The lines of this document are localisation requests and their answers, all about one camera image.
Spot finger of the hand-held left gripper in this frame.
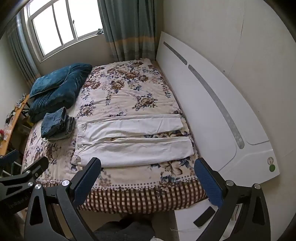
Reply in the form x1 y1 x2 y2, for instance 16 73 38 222
0 149 18 169
21 157 49 180

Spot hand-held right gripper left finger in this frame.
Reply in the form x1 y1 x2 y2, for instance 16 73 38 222
24 157 102 241

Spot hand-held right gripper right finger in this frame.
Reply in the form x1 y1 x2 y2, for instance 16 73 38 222
194 158 271 241

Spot white pants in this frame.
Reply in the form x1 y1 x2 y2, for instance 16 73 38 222
70 114 195 168

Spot black phone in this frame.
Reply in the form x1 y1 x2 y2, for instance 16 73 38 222
193 207 216 228

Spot wooden desk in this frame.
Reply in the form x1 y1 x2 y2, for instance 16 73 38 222
0 94 31 157

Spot white nightstand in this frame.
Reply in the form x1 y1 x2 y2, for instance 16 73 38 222
174 199 243 241

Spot folded blue jeans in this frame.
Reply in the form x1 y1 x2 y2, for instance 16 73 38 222
41 107 76 140

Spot checked bed sheet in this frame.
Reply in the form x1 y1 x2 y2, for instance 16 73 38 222
42 178 207 215

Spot person's leg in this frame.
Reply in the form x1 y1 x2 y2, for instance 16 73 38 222
95 218 155 241

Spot folded blue quilt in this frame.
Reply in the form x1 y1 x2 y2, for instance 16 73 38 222
28 64 93 123

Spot blue pillow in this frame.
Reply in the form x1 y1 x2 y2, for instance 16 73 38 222
30 65 71 98

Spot floral blanket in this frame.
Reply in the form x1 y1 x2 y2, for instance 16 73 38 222
22 58 204 188

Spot teal striped curtain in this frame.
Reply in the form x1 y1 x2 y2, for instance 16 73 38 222
8 16 41 87
97 0 163 62

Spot window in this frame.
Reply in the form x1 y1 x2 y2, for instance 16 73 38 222
22 0 104 62

